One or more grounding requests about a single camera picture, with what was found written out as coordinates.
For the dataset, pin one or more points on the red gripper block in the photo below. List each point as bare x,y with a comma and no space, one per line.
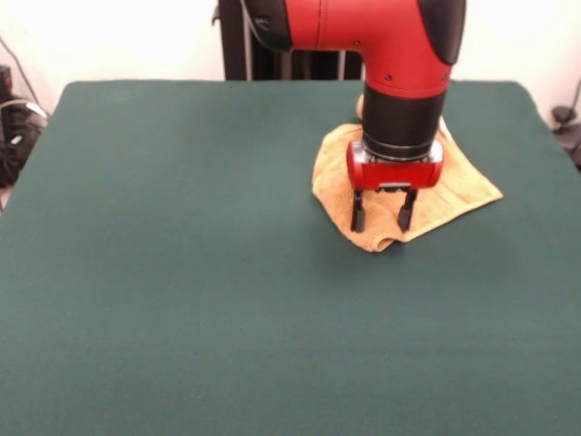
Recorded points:
395,175

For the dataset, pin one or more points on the tan terry towel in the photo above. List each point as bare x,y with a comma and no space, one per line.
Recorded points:
458,186

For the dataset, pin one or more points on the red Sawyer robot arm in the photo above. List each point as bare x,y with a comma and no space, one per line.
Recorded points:
399,54

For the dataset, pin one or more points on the dark green table cloth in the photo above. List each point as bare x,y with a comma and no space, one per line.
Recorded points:
136,281

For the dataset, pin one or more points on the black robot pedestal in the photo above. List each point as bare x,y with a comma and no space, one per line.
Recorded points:
236,59

